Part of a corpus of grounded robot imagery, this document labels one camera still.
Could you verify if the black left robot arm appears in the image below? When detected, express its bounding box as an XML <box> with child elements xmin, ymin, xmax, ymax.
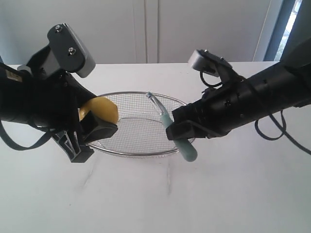
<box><xmin>0</xmin><ymin>64</ymin><xmax>118</xmax><ymax>163</ymax></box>

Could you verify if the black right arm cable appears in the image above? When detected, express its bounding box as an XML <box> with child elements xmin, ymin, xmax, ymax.
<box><xmin>199</xmin><ymin>70</ymin><xmax>311</xmax><ymax>156</ymax></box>

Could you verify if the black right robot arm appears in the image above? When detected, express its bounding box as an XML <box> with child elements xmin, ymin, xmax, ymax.
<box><xmin>166</xmin><ymin>40</ymin><xmax>311</xmax><ymax>140</ymax></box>

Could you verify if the metal wire mesh basket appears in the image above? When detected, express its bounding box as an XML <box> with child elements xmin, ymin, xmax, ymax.
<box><xmin>89</xmin><ymin>91</ymin><xmax>197</xmax><ymax>162</ymax></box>

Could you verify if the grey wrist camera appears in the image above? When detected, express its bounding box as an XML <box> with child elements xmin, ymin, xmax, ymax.
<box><xmin>26</xmin><ymin>23</ymin><xmax>97</xmax><ymax>79</ymax></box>
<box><xmin>188</xmin><ymin>50</ymin><xmax>232</xmax><ymax>77</ymax></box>

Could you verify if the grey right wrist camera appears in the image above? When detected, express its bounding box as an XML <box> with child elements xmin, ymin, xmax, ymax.
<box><xmin>188</xmin><ymin>50</ymin><xmax>232</xmax><ymax>77</ymax></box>

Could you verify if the teal handled peeler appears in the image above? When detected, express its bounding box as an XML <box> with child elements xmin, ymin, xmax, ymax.
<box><xmin>146</xmin><ymin>92</ymin><xmax>198</xmax><ymax>162</ymax></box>

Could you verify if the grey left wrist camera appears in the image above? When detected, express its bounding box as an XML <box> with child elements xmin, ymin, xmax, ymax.
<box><xmin>26</xmin><ymin>23</ymin><xmax>97</xmax><ymax>79</ymax></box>

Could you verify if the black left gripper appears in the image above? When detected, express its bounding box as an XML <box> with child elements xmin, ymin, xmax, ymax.
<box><xmin>14</xmin><ymin>70</ymin><xmax>118</xmax><ymax>163</ymax></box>

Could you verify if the yellow lemon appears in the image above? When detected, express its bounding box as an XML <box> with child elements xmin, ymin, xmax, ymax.
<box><xmin>79</xmin><ymin>97</ymin><xmax>119</xmax><ymax>124</ymax></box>

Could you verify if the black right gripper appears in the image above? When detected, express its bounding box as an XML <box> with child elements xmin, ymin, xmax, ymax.
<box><xmin>166</xmin><ymin>82</ymin><xmax>258</xmax><ymax>140</ymax></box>

